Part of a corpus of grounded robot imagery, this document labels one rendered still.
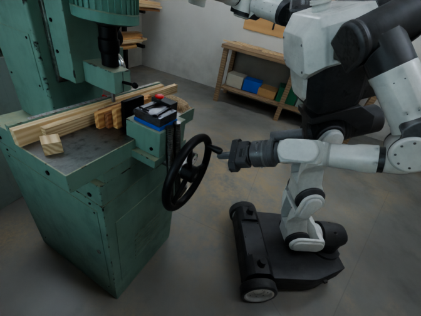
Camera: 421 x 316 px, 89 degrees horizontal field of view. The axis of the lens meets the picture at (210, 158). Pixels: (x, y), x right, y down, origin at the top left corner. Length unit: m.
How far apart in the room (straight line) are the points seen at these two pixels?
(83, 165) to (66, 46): 0.38
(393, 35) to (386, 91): 0.11
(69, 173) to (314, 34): 0.72
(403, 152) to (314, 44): 0.35
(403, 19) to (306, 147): 0.32
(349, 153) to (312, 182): 0.47
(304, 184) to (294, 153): 0.47
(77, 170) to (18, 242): 1.12
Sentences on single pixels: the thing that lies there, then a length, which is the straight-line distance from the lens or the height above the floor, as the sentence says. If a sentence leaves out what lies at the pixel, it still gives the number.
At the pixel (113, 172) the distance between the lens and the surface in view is 0.72.
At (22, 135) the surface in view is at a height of 0.93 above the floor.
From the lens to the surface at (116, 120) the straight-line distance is 0.77.
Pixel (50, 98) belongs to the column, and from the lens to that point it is 0.95.
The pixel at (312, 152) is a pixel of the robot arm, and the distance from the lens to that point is 0.63.
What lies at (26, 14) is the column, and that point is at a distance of 0.88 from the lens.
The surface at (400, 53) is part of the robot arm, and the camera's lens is 0.62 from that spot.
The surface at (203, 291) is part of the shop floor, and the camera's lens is 1.41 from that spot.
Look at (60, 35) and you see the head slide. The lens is 0.85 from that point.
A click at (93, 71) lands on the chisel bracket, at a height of 1.05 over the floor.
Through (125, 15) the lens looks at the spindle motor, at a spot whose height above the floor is 1.22.
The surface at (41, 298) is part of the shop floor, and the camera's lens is 1.49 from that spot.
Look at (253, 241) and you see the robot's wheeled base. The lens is 1.42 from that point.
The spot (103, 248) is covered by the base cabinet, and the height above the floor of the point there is 0.45.
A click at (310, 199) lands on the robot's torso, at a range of 1.11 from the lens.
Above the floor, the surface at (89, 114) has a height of 0.94.
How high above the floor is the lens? 1.30
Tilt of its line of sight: 35 degrees down
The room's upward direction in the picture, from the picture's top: 13 degrees clockwise
